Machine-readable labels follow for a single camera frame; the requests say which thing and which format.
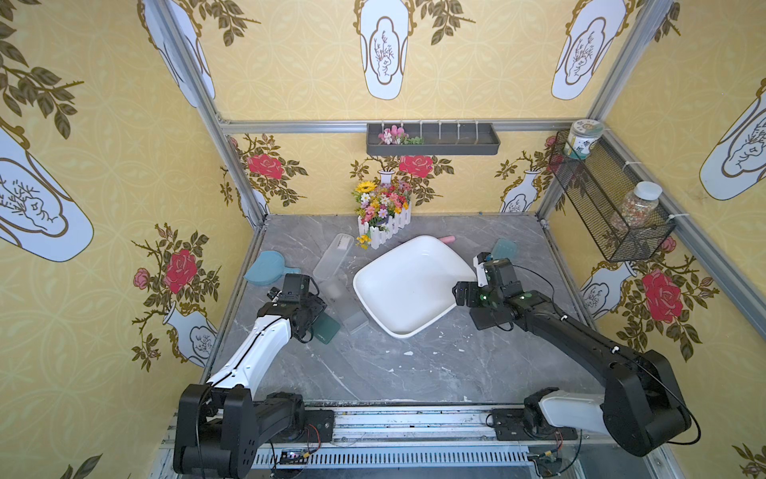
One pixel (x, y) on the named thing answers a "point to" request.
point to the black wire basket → (596, 188)
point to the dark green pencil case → (324, 327)
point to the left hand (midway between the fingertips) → (303, 312)
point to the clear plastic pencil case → (333, 256)
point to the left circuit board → (293, 456)
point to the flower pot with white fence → (384, 210)
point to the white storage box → (412, 284)
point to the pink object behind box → (448, 239)
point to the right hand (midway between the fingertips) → (472, 285)
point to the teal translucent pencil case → (505, 248)
